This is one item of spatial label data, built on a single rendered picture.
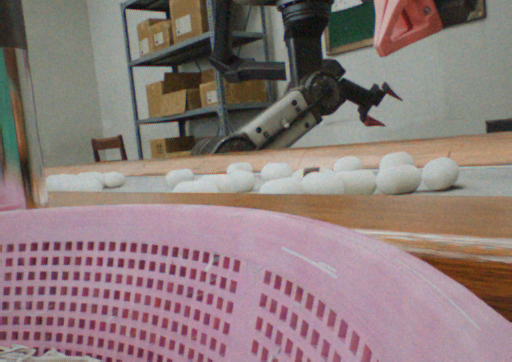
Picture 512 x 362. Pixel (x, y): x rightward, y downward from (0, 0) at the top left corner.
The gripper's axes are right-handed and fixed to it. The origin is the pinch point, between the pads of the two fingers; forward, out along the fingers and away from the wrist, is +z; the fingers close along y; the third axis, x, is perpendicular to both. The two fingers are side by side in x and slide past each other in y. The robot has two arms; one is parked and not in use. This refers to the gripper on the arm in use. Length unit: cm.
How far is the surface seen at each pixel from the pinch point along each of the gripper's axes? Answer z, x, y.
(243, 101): -137, 101, -208
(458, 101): -147, 127, -86
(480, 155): 4.2, 10.2, 6.9
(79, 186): 21.7, -4.4, -23.7
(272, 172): 13.8, 2.1, -6.4
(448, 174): 15.2, 0.7, 11.2
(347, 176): 17.5, -1.5, 5.8
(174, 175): 14.4, 1.9, -21.1
